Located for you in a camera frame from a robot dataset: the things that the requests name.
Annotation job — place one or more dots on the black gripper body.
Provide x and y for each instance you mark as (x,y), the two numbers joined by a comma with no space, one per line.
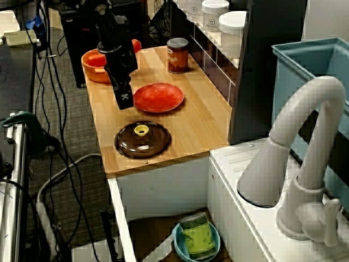
(120,62)

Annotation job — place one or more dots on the teal plastic bin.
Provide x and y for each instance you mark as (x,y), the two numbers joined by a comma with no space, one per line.
(293,82)

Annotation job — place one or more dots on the beige box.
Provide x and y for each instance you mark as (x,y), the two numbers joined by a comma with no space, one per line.
(19,36)

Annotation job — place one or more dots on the white plastic utensil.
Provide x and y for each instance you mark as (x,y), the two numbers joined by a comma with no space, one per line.
(161,248)

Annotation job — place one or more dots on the green toy can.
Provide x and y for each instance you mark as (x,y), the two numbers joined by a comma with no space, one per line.
(197,237)

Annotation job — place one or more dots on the dark grey frame post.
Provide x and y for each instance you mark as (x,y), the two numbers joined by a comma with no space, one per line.
(260,82)

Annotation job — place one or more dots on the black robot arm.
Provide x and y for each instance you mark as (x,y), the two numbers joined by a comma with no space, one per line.
(109,30)

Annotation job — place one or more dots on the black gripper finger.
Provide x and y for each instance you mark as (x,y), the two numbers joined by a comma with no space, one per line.
(125,98)

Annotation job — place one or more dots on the clear lidded plastic jar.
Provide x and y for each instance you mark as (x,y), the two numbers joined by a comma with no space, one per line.
(194,9)

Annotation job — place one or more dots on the white toy sink unit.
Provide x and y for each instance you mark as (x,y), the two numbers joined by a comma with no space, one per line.
(163,191)

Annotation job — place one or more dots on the red toy sausage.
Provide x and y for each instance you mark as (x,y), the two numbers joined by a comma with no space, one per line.
(96,60)

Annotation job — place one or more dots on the cream shelf ledge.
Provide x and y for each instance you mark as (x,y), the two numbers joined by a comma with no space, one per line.
(211,34)

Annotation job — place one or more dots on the dark tile backsplash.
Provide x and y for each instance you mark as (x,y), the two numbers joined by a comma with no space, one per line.
(214,68)

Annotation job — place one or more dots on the white lidded plastic jar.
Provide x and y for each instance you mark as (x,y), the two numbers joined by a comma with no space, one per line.
(215,16)
(230,35)

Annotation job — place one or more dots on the metal table rail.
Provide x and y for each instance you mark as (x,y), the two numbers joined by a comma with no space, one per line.
(16,191)

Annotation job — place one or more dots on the red toy plate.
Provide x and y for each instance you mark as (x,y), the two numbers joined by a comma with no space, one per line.
(158,98)

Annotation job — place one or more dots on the green clamp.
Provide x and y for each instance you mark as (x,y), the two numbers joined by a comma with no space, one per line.
(32,128)

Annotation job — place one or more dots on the brown lid yellow knob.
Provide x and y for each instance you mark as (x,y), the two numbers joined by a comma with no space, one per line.
(152,144)

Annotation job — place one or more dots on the grey toy faucet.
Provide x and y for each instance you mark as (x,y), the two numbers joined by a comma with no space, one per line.
(306,169)

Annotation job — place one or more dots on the black computer tower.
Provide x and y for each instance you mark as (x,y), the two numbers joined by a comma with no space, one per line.
(79,54)

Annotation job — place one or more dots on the brown toy bean can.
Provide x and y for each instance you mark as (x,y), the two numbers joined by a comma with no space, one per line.
(177,57)

